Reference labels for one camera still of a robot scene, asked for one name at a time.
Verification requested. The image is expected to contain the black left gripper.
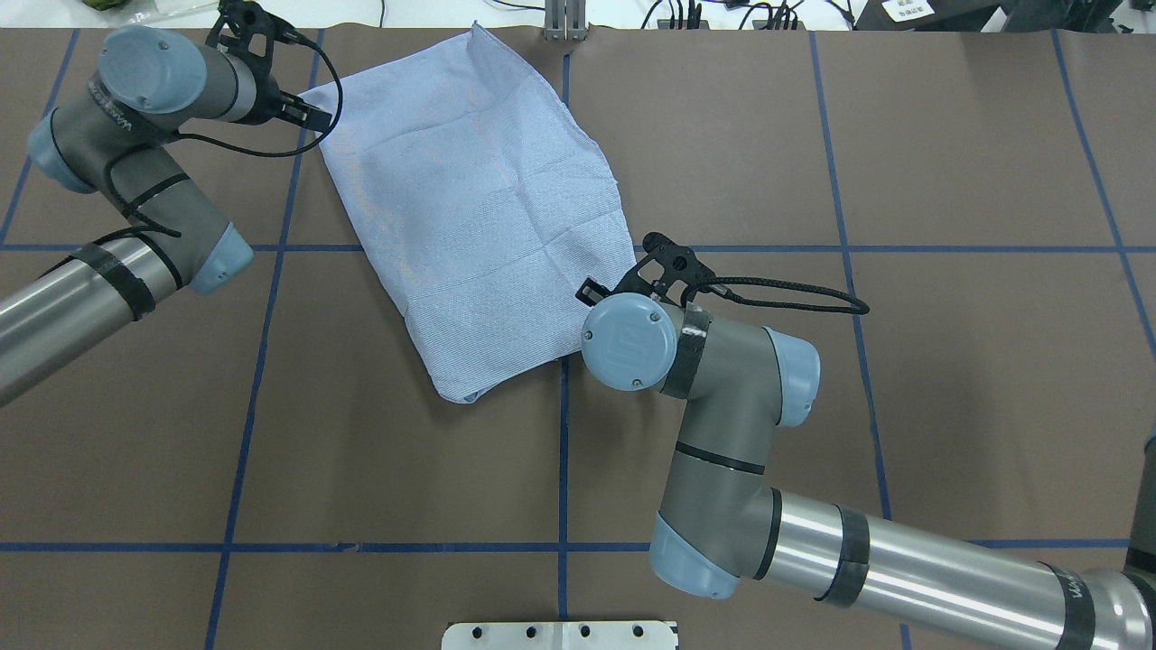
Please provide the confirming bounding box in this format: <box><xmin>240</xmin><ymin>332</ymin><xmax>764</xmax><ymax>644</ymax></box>
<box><xmin>244</xmin><ymin>77</ymin><xmax>333</xmax><ymax>133</ymax></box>

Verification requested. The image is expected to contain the light blue striped shirt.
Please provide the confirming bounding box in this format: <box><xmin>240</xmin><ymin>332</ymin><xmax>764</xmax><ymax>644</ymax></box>
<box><xmin>305</xmin><ymin>24</ymin><xmax>636</xmax><ymax>404</ymax></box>

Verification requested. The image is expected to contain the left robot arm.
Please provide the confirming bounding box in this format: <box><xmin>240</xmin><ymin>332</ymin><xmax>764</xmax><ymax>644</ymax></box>
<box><xmin>3</xmin><ymin>8</ymin><xmax>342</xmax><ymax>404</ymax></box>

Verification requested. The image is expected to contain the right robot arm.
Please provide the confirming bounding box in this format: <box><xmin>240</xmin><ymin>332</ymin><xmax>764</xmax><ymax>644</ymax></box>
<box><xmin>575</xmin><ymin>279</ymin><xmax>1153</xmax><ymax>649</ymax></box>

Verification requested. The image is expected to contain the green folded cloth pouch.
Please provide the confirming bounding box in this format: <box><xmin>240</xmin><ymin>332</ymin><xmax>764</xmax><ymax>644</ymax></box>
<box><xmin>81</xmin><ymin>0</ymin><xmax>132</xmax><ymax>12</ymax></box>

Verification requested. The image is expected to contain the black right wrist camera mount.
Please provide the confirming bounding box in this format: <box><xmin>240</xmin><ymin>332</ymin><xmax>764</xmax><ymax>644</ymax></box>
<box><xmin>612</xmin><ymin>231</ymin><xmax>717</xmax><ymax>306</ymax></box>

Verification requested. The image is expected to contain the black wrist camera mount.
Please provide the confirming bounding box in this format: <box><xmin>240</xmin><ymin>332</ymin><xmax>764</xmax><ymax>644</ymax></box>
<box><xmin>612</xmin><ymin>231</ymin><xmax>717</xmax><ymax>306</ymax></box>
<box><xmin>205</xmin><ymin>1</ymin><xmax>321</xmax><ymax>81</ymax></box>

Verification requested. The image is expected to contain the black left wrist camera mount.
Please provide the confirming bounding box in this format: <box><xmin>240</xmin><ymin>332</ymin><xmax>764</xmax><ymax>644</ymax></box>
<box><xmin>205</xmin><ymin>1</ymin><xmax>321</xmax><ymax>81</ymax></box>

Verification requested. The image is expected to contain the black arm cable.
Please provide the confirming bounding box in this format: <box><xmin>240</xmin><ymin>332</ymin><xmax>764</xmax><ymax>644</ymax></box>
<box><xmin>682</xmin><ymin>275</ymin><xmax>870</xmax><ymax>317</ymax></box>
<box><xmin>104</xmin><ymin>36</ymin><xmax>344</xmax><ymax>241</ymax></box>

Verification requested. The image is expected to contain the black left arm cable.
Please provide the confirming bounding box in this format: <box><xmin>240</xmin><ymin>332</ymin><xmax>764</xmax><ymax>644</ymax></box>
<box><xmin>104</xmin><ymin>36</ymin><xmax>344</xmax><ymax>241</ymax></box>

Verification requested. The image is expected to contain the aluminium frame post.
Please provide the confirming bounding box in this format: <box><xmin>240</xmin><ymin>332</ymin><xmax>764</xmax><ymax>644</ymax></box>
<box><xmin>544</xmin><ymin>0</ymin><xmax>590</xmax><ymax>42</ymax></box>

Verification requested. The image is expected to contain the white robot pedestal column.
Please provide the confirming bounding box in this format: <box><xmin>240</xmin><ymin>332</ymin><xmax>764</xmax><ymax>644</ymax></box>
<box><xmin>440</xmin><ymin>620</ymin><xmax>681</xmax><ymax>649</ymax></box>

